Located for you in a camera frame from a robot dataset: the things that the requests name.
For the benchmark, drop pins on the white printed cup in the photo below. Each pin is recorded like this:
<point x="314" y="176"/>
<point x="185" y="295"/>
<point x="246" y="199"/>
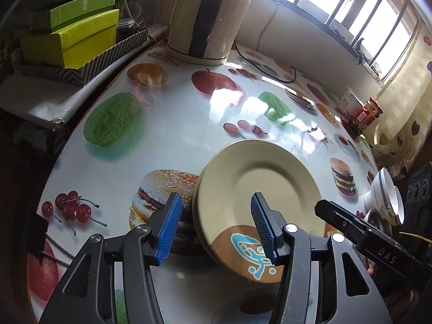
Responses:
<point x="347" y="103"/>

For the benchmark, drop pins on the grey zigzag pattern tray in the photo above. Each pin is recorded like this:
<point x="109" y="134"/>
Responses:
<point x="111" y="54"/>

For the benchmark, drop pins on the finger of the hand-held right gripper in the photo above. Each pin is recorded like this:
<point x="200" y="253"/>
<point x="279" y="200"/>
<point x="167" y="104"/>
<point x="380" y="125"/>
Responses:
<point x="337" y="217"/>

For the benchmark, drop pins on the stainless steel bowl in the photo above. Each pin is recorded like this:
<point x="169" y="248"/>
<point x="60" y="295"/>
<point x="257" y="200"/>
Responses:
<point x="376" y="221"/>

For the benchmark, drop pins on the black binder clip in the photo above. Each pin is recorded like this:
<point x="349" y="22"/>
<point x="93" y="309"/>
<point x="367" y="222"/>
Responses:
<point x="35" y="234"/>

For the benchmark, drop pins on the clear plastic jar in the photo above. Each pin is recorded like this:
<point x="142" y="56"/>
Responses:
<point x="128" y="23"/>

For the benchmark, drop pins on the white bowl with blue stripes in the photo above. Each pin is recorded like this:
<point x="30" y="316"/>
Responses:
<point x="379" y="189"/>
<point x="398" y="206"/>

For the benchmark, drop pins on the cream electric kettle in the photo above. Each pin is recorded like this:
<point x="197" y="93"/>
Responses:
<point x="206" y="17"/>

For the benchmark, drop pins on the red label glass jar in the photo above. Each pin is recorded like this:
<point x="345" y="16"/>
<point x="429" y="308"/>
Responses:
<point x="366" y="114"/>

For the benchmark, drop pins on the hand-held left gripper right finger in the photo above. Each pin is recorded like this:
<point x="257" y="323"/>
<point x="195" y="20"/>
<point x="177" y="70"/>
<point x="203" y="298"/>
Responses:
<point x="265" y="229"/>

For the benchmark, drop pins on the barred window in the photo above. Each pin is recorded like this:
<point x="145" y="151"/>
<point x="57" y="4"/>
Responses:
<point x="337" y="0"/>

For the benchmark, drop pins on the beige plate with brown patch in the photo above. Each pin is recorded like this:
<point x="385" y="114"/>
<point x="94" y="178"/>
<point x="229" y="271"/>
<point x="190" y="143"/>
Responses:
<point x="196" y="216"/>
<point x="270" y="179"/>

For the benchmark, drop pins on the heart print curtain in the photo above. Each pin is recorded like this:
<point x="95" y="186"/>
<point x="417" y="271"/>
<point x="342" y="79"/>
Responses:
<point x="405" y="135"/>

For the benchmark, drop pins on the lime green box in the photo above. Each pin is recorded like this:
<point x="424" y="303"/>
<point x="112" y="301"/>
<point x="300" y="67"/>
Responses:
<point x="74" y="44"/>

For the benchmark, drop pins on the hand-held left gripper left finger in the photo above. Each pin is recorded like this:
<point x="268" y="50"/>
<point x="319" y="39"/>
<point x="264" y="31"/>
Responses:
<point x="168" y="233"/>

